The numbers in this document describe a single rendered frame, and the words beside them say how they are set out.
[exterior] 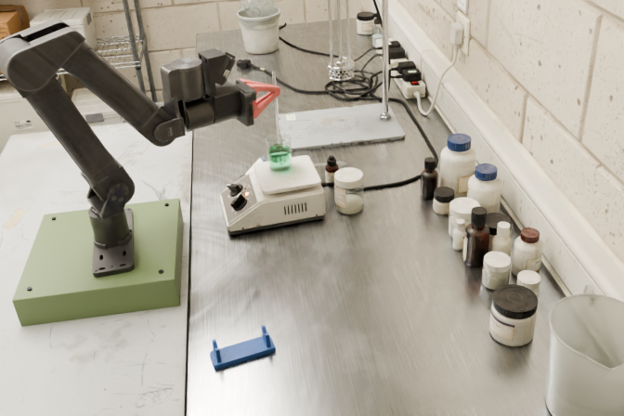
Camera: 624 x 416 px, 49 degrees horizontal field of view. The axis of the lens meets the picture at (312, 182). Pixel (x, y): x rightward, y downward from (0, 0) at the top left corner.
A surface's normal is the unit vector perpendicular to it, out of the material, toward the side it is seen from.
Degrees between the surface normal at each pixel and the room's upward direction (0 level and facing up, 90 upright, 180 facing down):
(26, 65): 89
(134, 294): 90
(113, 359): 0
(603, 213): 90
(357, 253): 0
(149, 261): 0
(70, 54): 89
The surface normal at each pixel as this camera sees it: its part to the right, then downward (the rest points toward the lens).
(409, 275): -0.06, -0.86
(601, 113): -0.99, 0.11
